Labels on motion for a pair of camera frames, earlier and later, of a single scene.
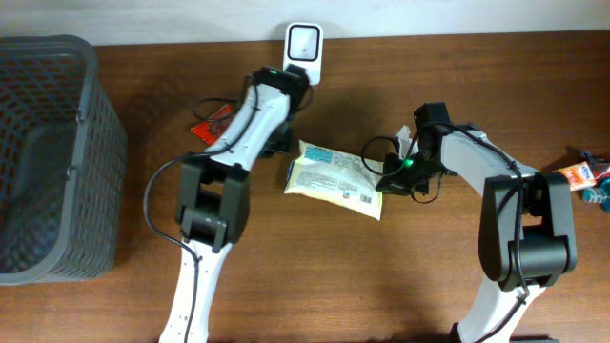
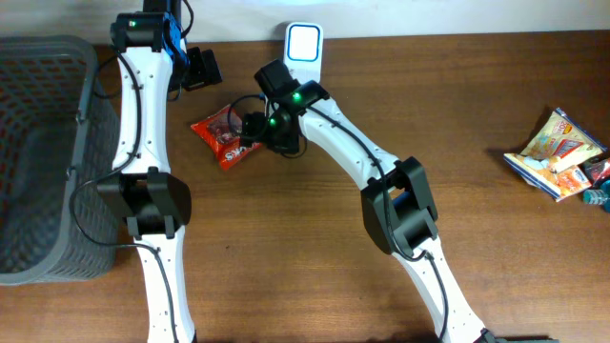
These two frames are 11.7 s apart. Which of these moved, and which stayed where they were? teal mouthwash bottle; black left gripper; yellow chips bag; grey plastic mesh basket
Moved: yellow chips bag; black left gripper
Stayed: teal mouthwash bottle; grey plastic mesh basket
